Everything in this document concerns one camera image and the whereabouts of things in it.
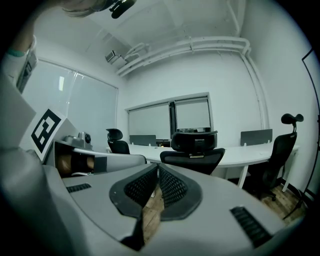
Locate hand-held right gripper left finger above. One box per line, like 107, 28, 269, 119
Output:
61, 162, 160, 252

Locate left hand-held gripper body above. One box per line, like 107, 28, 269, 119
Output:
30, 108, 148, 180

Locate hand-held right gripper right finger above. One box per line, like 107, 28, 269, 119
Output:
143, 162, 287, 256

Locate black mesh office chair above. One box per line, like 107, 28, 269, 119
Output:
253, 112, 305, 202
159, 129, 226, 176
105, 127, 131, 155

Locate person's left hand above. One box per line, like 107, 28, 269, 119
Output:
56, 153, 96, 175

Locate white table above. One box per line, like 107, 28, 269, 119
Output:
105, 143, 300, 193

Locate large frosted glass window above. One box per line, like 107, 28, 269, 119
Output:
21, 57, 119, 152

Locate grey chest-worn device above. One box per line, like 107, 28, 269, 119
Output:
15, 48, 39, 95

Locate grey desk divider panel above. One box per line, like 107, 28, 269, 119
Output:
240, 128, 274, 147
129, 134, 157, 147

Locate person's white shirt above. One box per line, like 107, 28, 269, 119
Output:
0, 47, 31, 85

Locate window with white roller blinds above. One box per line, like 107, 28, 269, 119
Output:
124, 91, 215, 141

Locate white ceiling air vent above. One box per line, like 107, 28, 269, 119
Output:
104, 49, 127, 65

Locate black framed board on stand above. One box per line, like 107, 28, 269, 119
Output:
282, 48, 320, 221

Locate white ceiling pipes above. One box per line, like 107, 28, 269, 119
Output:
115, 35, 270, 131

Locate silver fisheye camera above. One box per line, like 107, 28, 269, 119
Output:
62, 131, 92, 151

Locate black head-worn camera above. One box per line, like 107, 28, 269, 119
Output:
108, 0, 138, 20

